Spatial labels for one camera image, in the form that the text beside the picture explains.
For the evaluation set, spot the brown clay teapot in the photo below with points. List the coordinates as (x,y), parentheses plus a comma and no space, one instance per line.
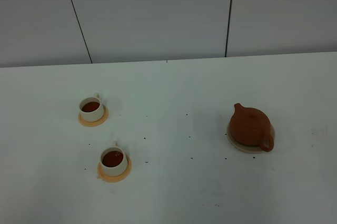
(250,117)

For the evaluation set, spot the beige round teapot coaster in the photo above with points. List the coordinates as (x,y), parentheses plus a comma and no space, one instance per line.
(245,149)

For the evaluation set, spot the white teacup far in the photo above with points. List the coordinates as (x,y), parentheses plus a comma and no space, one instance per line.
(91,108)

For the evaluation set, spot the white teacup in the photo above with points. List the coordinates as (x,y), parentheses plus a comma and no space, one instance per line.
(113,160)
(91,108)

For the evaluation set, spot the white teacup near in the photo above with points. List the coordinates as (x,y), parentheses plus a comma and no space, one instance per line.
(113,160)

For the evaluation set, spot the orange saucer far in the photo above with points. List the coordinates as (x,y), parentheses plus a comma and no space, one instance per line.
(94,123)

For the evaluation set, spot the orange saucer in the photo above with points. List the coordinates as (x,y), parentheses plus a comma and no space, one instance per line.
(113,179)
(94,123)

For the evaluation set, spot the orange saucer near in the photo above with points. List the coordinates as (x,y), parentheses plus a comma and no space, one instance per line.
(113,179)

